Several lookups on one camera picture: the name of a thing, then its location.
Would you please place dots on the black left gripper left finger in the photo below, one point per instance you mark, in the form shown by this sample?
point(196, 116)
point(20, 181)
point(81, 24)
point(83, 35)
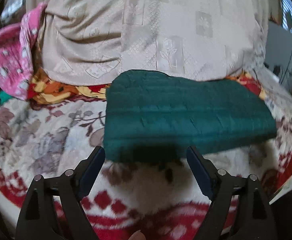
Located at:
point(37, 217)

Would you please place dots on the white floral fleece blanket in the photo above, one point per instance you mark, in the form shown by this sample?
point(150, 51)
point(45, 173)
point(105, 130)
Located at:
point(149, 191)

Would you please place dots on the pink penguin print cloth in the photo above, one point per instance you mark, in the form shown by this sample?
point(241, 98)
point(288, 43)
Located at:
point(16, 43)

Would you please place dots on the grey cabinet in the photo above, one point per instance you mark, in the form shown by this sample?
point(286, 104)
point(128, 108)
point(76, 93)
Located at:
point(278, 57)

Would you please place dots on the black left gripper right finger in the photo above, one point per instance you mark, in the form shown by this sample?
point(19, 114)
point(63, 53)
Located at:
point(239, 207)

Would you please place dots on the dark green puffer jacket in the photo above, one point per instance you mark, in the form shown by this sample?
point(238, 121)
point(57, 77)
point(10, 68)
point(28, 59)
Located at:
point(152, 116)

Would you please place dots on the red orange yellow floral blanket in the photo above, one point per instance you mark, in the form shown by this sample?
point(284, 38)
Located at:
point(46, 91)

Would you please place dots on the beige rose patterned bedspread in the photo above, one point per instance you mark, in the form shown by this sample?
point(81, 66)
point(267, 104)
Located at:
point(91, 42)

